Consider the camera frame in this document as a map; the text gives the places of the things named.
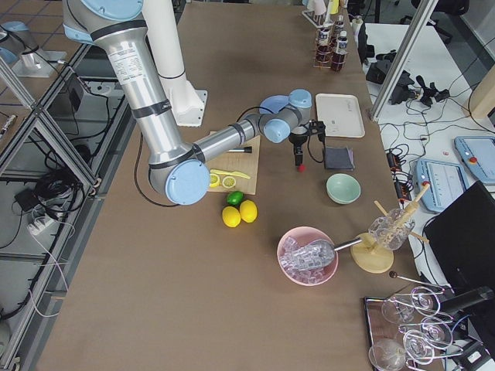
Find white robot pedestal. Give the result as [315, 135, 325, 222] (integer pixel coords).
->
[142, 0, 207, 128]

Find yellow lemon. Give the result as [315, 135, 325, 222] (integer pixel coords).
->
[239, 200, 258, 223]
[221, 206, 241, 228]

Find dark drink bottle back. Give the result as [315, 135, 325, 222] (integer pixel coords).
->
[314, 22, 333, 67]

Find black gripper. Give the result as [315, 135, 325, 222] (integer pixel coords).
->
[288, 120, 325, 165]

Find pink bowl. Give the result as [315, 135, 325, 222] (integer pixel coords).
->
[277, 226, 339, 286]

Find wine glass rack tray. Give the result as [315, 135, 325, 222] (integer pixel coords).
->
[363, 284, 468, 370]

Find yellow lemon near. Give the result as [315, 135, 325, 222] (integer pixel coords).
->
[221, 206, 241, 228]

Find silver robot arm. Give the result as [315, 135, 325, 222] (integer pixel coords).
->
[63, 1, 312, 205]

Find steel muddler black tip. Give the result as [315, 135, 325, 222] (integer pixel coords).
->
[227, 146, 253, 153]

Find lemon half slice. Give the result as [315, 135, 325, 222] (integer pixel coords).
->
[221, 175, 237, 189]
[209, 173, 221, 189]

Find green lime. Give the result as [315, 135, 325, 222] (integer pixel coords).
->
[226, 190, 244, 206]

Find blue teach pendant near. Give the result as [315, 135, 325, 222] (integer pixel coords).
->
[415, 158, 469, 213]

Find black laptop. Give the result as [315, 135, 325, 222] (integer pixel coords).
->
[425, 181, 494, 294]

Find cream rabbit tray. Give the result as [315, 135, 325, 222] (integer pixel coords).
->
[316, 93, 365, 138]

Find dark drink bottle front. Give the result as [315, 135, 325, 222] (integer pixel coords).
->
[331, 31, 348, 72]

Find clear plastic ice cubes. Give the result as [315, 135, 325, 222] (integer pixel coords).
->
[280, 237, 336, 284]

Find mint green bowl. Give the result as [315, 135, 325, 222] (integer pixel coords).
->
[326, 173, 361, 205]

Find clear glass mug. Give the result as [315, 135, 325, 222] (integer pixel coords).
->
[368, 209, 415, 250]

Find metal ice scoop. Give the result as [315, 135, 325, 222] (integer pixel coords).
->
[293, 237, 362, 271]

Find yellow lemon far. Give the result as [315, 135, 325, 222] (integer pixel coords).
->
[239, 200, 258, 223]

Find grey folded cloth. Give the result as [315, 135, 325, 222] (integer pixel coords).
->
[324, 146, 355, 171]

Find blue teach pendant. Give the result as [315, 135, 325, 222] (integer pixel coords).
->
[415, 158, 469, 213]
[454, 136, 495, 186]

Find wooden cutting board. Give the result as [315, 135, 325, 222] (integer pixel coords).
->
[207, 136, 261, 195]

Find wooden cup tree stand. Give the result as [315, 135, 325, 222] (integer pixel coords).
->
[350, 182, 430, 274]

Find blue teach pendant far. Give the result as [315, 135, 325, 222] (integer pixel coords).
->
[454, 136, 495, 186]

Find blue plate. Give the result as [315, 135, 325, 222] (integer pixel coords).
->
[258, 95, 288, 114]

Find yellow plastic knife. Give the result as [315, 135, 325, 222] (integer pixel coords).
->
[210, 168, 251, 179]

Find copper wire bottle rack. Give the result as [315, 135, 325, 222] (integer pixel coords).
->
[312, 22, 348, 72]

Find dark drink bottle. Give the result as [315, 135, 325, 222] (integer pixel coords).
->
[314, 22, 333, 67]
[331, 31, 348, 72]

